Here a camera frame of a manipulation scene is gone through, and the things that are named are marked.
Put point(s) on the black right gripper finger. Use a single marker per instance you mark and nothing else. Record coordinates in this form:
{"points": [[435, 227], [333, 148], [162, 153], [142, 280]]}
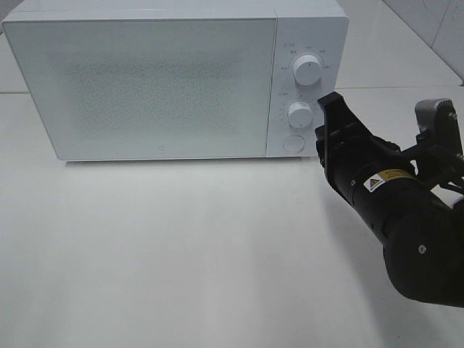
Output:
{"points": [[338, 117]]}

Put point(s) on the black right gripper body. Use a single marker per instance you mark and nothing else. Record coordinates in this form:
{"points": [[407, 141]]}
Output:
{"points": [[353, 158]]}

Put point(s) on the round white door button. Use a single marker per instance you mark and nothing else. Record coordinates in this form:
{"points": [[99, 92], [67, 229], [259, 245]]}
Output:
{"points": [[294, 143]]}

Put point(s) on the white microwave door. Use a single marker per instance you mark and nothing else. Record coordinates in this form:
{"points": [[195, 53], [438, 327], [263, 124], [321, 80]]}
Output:
{"points": [[142, 90]]}

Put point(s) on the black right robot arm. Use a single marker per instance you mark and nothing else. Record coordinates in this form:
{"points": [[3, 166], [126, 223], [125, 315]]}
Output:
{"points": [[391, 189]]}

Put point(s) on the lower white timer knob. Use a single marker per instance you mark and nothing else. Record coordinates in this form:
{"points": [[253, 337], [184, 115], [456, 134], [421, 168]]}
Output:
{"points": [[300, 114]]}

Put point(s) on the upper white power knob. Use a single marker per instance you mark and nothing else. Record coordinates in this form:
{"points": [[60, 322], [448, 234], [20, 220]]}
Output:
{"points": [[307, 68]]}

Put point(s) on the white microwave oven body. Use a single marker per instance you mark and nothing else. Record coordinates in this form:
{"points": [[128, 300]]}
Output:
{"points": [[300, 26]]}

